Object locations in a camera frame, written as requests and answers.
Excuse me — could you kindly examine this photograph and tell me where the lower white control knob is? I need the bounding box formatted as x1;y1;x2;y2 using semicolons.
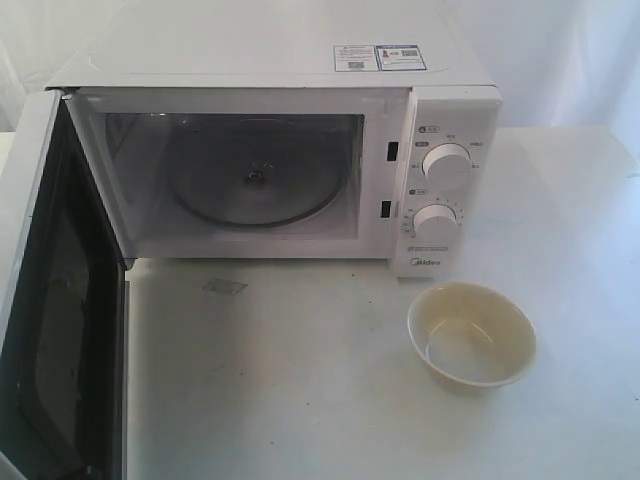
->
412;204;459;243

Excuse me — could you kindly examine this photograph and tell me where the white microwave oven body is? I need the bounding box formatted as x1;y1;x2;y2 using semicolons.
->
49;1;502;278

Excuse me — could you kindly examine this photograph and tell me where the white control knob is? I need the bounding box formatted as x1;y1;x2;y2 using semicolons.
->
412;204;459;243
422;143;472;181

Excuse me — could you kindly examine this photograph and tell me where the upper white control knob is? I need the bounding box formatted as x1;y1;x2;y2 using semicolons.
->
422;143;472;181

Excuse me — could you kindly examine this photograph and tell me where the blue warning label sticker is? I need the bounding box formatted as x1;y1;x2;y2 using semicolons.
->
333;44;427;72

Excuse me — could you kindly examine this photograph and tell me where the glass microwave turntable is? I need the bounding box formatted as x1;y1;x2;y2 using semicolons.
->
168;115;361;228

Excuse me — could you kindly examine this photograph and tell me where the white microwave oven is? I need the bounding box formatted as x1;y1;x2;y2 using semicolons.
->
1;90;128;479

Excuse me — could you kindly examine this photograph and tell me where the cream yellow bowl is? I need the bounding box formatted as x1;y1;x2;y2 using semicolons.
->
407;282;537;396

